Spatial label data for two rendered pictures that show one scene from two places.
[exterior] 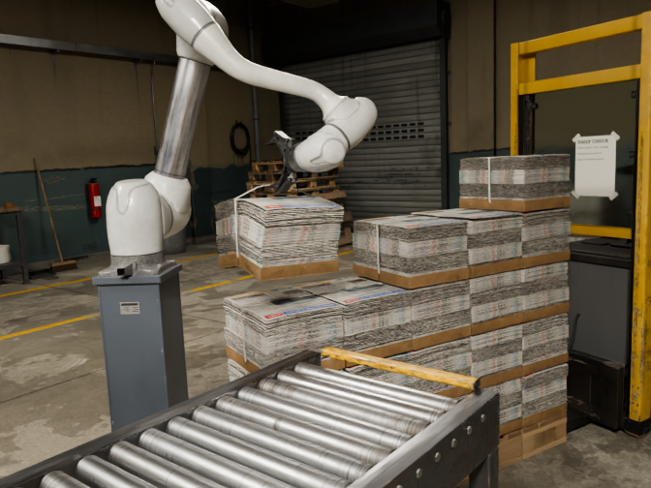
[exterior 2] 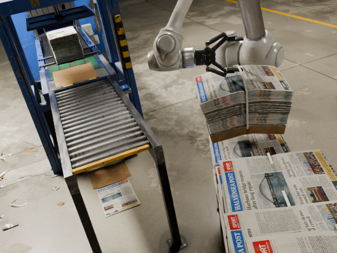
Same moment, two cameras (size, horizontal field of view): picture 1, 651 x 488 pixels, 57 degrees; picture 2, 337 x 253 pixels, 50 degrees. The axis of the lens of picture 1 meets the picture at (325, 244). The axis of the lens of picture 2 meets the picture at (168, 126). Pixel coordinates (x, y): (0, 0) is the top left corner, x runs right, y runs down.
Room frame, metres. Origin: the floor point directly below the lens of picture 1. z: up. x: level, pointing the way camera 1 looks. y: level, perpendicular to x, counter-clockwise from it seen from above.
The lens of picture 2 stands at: (2.60, -1.28, 1.85)
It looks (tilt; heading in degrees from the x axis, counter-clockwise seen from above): 29 degrees down; 126
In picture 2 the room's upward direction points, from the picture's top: 11 degrees counter-clockwise
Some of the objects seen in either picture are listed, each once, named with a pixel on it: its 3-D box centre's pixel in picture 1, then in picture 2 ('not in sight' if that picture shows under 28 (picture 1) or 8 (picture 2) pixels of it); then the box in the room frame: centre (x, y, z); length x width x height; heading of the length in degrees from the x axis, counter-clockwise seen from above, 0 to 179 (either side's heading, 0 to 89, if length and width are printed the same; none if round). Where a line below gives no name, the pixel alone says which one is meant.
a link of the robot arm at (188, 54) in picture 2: (303, 157); (188, 57); (1.82, 0.06, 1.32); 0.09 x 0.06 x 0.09; 121
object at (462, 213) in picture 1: (464, 213); (300, 243); (2.46, -0.58, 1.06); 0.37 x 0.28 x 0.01; 31
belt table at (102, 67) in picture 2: not in sight; (76, 76); (0.09, 0.92, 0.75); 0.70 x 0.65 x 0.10; 141
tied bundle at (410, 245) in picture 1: (408, 249); (278, 203); (2.33, -0.33, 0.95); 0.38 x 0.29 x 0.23; 29
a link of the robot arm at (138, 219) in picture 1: (136, 215); (229, 50); (1.80, 0.57, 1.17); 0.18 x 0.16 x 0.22; 172
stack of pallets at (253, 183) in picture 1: (297, 202); not in sight; (9.07, 0.40, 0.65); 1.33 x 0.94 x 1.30; 145
